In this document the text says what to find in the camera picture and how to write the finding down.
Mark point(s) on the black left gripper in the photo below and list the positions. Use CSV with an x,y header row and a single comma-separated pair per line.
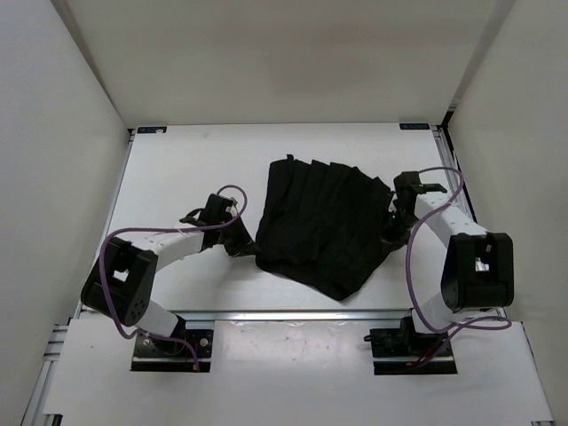
x,y
245,242

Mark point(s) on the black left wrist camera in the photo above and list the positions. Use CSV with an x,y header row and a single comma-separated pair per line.
x,y
218,210

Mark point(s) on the blue left corner label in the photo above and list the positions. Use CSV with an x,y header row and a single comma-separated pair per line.
x,y
151,129

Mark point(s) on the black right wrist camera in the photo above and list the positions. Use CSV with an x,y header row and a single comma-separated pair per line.
x,y
408,185

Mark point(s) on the blue corner label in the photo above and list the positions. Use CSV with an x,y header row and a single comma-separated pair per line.
x,y
151,129
414,126

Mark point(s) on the black pleated skirt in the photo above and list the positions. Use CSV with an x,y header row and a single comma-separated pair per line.
x,y
322,225

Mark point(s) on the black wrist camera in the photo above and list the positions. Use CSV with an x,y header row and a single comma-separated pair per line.
x,y
408,185
218,210

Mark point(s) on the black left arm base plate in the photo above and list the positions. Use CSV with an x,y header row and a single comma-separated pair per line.
x,y
158,356

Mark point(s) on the aluminium table frame rail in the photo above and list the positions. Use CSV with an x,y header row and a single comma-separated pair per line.
x,y
168,174

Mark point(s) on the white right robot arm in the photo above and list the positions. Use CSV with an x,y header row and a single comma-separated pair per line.
x,y
478,272

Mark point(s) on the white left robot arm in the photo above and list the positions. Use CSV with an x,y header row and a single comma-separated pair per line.
x,y
124,276

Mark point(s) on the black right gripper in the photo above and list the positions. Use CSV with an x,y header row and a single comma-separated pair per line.
x,y
391,241

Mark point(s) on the blue right corner label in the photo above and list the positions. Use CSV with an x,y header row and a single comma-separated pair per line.
x,y
414,126

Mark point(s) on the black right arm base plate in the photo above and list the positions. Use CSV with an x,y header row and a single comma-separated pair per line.
x,y
401,352

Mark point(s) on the white front cover board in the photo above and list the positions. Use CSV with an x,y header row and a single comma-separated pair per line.
x,y
312,373

